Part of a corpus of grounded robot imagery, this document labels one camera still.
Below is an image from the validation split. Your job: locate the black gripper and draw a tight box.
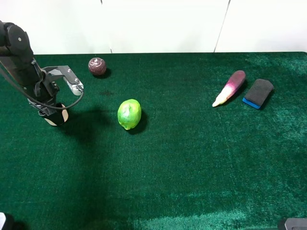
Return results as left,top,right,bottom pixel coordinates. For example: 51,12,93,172
22,74,66,126

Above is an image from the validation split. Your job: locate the black blue eraser sponge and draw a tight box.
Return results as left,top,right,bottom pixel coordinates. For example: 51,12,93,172
242,79,274,109

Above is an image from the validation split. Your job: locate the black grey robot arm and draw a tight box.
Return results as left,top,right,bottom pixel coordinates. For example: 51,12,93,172
0,22,68,126

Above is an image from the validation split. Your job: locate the cream ceramic cup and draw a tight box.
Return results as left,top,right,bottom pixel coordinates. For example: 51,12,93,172
45,109,69,126

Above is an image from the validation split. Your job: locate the purple white toy radish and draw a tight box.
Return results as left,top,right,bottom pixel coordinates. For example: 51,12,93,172
212,70,246,107

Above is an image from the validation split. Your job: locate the black cable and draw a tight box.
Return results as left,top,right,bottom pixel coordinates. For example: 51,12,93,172
0,64,85,110

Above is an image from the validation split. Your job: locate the grey object bottom right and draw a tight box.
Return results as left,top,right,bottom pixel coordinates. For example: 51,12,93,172
278,218,307,230

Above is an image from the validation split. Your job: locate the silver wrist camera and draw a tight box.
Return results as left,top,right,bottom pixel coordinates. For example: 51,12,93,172
43,65,84,96

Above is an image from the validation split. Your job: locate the dark purple round fruit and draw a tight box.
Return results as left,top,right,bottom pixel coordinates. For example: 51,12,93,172
88,57,107,76

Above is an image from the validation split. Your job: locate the green toy cabbage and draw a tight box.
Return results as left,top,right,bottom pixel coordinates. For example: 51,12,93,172
118,99,142,130

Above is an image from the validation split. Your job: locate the green velvet table cloth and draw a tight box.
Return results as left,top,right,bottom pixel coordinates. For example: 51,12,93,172
0,52,307,230

